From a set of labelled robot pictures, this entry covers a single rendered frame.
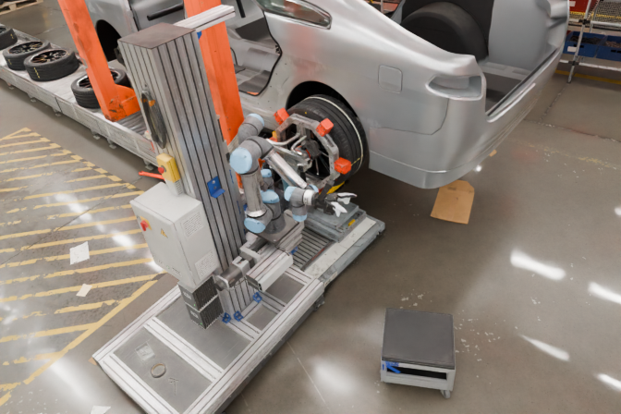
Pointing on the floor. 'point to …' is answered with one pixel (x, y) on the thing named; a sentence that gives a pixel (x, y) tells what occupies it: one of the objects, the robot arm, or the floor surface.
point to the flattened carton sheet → (454, 202)
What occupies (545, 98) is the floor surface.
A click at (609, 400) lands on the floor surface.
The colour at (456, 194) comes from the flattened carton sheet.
